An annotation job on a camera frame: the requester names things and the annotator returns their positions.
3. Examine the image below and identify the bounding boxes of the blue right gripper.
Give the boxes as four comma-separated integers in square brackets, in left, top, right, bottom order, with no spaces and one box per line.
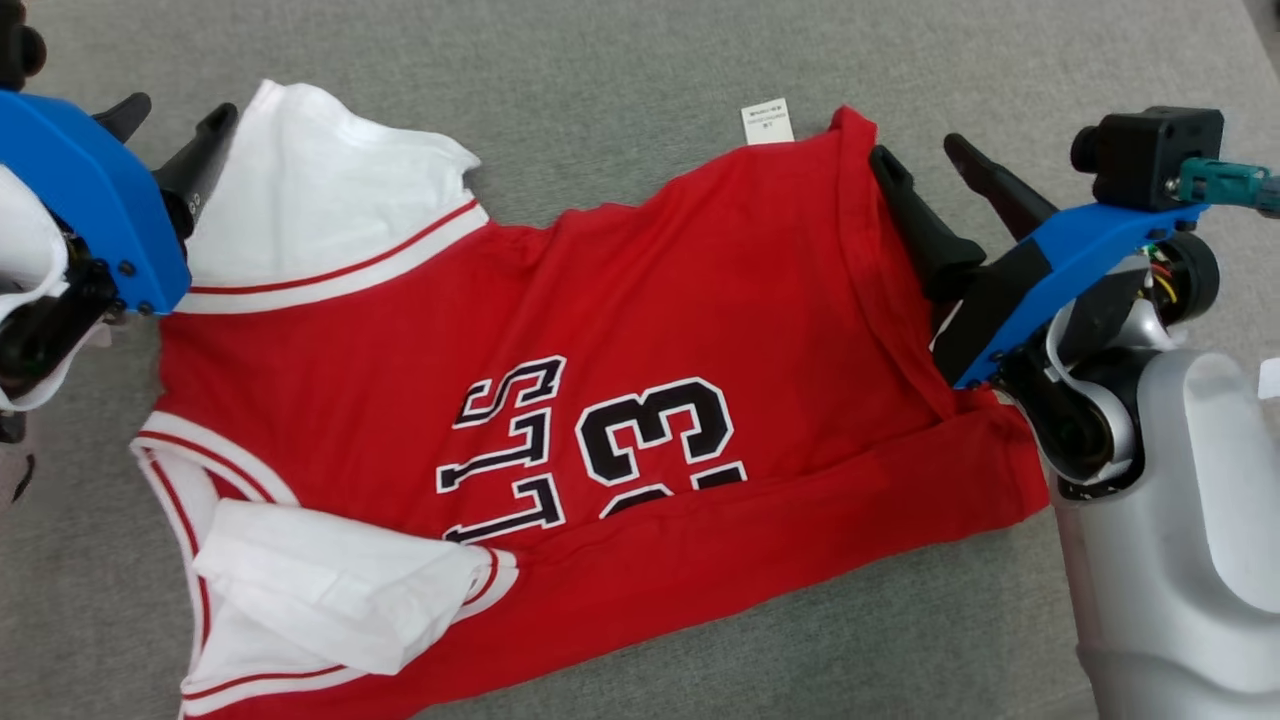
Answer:
[868,133,1206,389]

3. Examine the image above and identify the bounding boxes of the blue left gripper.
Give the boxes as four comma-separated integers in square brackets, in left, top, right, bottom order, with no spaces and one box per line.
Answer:
[0,90,239,316]

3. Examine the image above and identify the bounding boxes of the red white jersey shirt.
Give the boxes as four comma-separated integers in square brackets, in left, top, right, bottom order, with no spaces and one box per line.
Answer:
[130,80,1051,720]

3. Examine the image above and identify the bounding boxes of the black right cable, green plug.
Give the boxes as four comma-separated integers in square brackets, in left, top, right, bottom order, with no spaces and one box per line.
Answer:
[1178,158,1280,216]

